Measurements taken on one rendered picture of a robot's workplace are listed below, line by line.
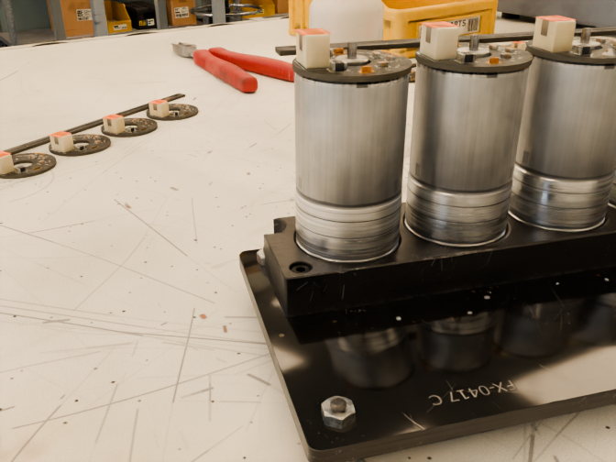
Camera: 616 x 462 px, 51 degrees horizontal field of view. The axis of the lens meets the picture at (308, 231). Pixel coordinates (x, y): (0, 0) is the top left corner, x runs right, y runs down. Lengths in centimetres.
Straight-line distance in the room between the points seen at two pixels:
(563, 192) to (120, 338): 11
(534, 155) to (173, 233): 11
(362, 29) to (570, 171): 16
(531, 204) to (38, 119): 24
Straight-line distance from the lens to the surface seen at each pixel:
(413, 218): 16
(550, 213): 17
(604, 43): 17
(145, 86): 38
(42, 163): 27
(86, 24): 422
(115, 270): 19
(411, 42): 16
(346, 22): 29
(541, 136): 16
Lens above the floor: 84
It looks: 27 degrees down
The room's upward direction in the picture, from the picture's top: straight up
